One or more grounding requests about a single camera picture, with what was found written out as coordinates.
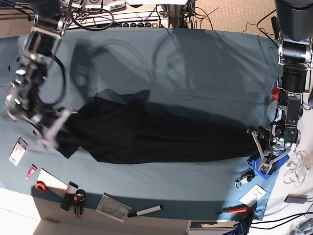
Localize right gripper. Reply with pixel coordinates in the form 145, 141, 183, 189
5, 95, 71, 150

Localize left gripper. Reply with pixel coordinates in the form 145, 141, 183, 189
251, 127, 301, 165

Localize black t-shirt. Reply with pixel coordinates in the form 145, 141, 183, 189
56, 94, 259, 165

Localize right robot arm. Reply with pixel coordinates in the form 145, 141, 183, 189
5, 0, 70, 150

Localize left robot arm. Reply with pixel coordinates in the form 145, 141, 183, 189
251, 0, 313, 176

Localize pink white blister pack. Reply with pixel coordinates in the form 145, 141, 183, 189
9, 137, 29, 166

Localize blue block with knob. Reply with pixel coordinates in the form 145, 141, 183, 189
247, 151, 282, 180

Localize pink small tube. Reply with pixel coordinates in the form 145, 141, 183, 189
26, 165, 37, 180

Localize translucent plastic cup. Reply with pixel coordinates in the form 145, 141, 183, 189
267, 100, 304, 129

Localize metal pulley carabiner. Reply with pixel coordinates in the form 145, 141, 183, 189
235, 169, 255, 190

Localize orange tape roll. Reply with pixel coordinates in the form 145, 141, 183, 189
35, 181, 48, 193

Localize red cube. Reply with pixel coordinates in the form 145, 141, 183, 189
271, 87, 280, 101

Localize black white remote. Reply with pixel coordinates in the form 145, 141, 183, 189
60, 181, 78, 211

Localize white card box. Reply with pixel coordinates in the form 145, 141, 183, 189
239, 185, 267, 207

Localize grey adapter box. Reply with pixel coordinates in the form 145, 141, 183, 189
284, 195, 307, 204

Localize orange black pliers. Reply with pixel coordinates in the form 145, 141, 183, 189
73, 189, 86, 218

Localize orange screwdriver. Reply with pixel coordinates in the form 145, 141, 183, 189
214, 207, 248, 214

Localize grey patterned booklet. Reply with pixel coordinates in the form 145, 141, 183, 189
96, 194, 132, 223

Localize white black marker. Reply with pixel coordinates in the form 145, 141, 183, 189
127, 205, 163, 218

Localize power strip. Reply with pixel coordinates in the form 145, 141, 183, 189
110, 19, 170, 28

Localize white cable bundle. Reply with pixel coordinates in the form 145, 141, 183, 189
283, 150, 311, 188

